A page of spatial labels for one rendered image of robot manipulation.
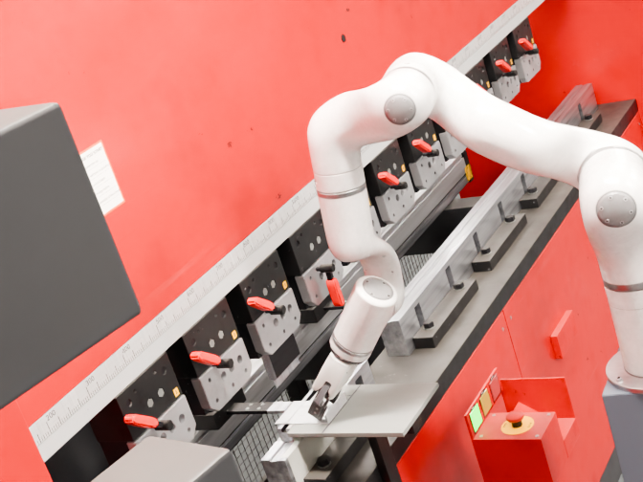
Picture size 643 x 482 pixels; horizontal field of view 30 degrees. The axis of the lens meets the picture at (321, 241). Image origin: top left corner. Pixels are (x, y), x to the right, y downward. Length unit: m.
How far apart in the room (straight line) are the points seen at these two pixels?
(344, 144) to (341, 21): 0.66
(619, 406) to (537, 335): 1.03
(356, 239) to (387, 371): 0.70
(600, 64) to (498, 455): 1.97
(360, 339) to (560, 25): 2.22
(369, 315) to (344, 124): 0.37
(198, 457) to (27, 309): 0.24
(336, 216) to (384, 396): 0.45
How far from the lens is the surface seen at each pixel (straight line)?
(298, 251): 2.44
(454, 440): 2.77
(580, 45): 4.27
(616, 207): 2.01
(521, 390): 2.77
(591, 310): 3.65
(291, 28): 2.54
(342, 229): 2.16
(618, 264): 2.12
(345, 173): 2.12
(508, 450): 2.62
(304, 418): 2.45
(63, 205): 1.01
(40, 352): 1.00
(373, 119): 2.02
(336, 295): 2.49
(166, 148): 2.14
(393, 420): 2.33
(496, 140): 2.05
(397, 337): 2.83
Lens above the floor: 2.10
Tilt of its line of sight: 19 degrees down
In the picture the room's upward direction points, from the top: 19 degrees counter-clockwise
